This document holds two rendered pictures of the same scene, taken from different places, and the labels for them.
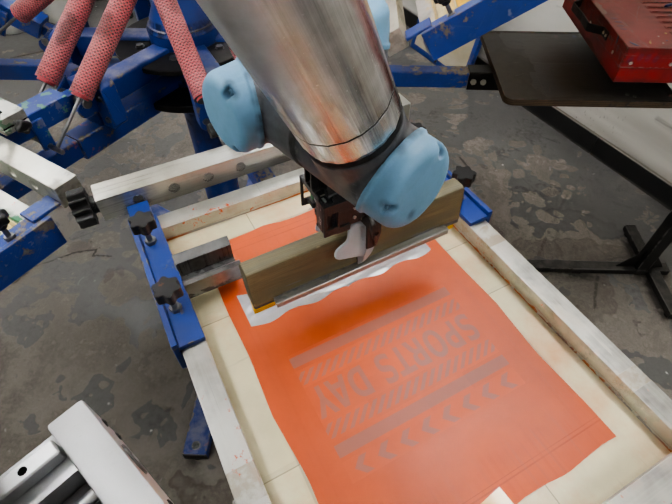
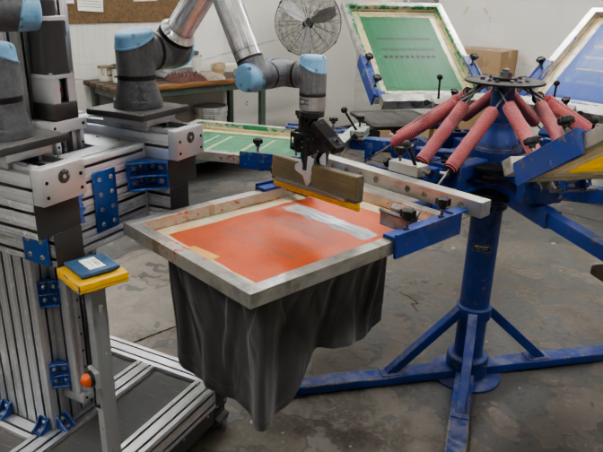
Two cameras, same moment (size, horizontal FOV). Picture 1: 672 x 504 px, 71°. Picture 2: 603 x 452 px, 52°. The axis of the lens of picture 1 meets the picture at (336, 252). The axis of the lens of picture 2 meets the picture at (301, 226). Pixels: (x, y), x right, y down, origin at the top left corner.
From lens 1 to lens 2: 1.71 m
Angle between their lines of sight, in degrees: 65
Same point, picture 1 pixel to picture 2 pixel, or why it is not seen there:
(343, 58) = (228, 30)
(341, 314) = (300, 222)
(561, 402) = (272, 271)
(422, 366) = (277, 240)
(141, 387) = (321, 355)
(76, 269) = (395, 301)
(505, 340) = (306, 258)
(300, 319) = (292, 215)
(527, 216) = not seen: outside the picture
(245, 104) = not seen: hidden behind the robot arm
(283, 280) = (282, 169)
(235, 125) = not seen: hidden behind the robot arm
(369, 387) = (260, 230)
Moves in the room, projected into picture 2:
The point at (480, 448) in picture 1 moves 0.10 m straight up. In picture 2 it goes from (238, 253) to (237, 217)
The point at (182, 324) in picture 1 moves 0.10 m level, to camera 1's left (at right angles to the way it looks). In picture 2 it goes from (268, 185) to (263, 177)
